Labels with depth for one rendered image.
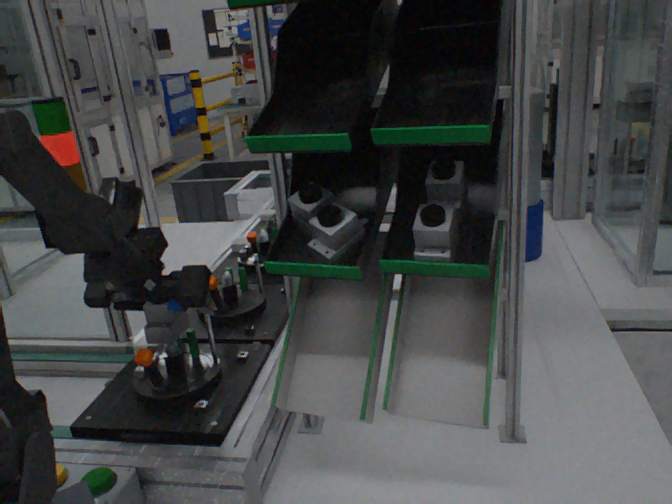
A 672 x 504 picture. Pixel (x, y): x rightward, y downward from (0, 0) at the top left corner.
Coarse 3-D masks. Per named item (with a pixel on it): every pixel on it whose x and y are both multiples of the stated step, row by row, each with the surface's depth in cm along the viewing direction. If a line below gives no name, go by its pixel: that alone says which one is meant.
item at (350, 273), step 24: (360, 144) 90; (312, 168) 86; (336, 168) 87; (360, 168) 86; (384, 168) 77; (288, 192) 79; (336, 192) 83; (360, 192) 82; (384, 192) 77; (288, 216) 79; (360, 216) 78; (288, 240) 78; (264, 264) 73; (288, 264) 72; (312, 264) 71; (360, 264) 69
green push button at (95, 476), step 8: (88, 472) 74; (96, 472) 74; (104, 472) 74; (112, 472) 74; (88, 480) 73; (96, 480) 73; (104, 480) 73; (112, 480) 73; (96, 488) 72; (104, 488) 72
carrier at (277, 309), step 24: (240, 288) 119; (264, 288) 124; (192, 312) 116; (216, 312) 110; (240, 312) 109; (264, 312) 113; (288, 312) 112; (216, 336) 106; (240, 336) 105; (264, 336) 104
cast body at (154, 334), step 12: (156, 300) 86; (168, 300) 87; (144, 312) 86; (156, 312) 86; (168, 312) 86; (180, 312) 89; (156, 324) 86; (168, 324) 86; (180, 324) 89; (156, 336) 86; (168, 336) 86
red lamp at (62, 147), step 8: (40, 136) 92; (48, 136) 91; (56, 136) 91; (64, 136) 92; (72, 136) 93; (48, 144) 91; (56, 144) 91; (64, 144) 92; (72, 144) 93; (56, 152) 92; (64, 152) 92; (72, 152) 93; (56, 160) 92; (64, 160) 93; (72, 160) 93
